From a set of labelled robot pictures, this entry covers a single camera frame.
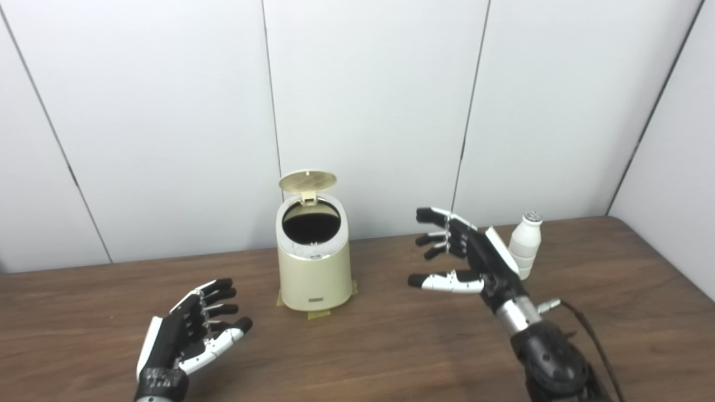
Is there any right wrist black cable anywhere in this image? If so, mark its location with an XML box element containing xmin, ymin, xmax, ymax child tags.
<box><xmin>536</xmin><ymin>299</ymin><xmax>626</xmax><ymax>402</ymax></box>

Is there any cream-colored cylindrical bin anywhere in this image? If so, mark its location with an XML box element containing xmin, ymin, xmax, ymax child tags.
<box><xmin>275</xmin><ymin>193</ymin><xmax>352</xmax><ymax>312</ymax></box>

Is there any round cream bin lid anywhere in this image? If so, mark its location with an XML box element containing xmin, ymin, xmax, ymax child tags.
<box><xmin>279</xmin><ymin>170</ymin><xmax>338</xmax><ymax>205</ymax></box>

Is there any small white plastic bottle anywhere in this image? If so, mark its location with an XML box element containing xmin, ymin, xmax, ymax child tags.
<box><xmin>507</xmin><ymin>212</ymin><xmax>544</xmax><ymax>281</ymax></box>

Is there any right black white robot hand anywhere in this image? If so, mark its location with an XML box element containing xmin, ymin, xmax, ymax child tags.
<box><xmin>408</xmin><ymin>207</ymin><xmax>528</xmax><ymax>313</ymax></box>

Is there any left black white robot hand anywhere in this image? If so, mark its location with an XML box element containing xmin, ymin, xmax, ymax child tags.
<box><xmin>134</xmin><ymin>278</ymin><xmax>254</xmax><ymax>402</ymax></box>

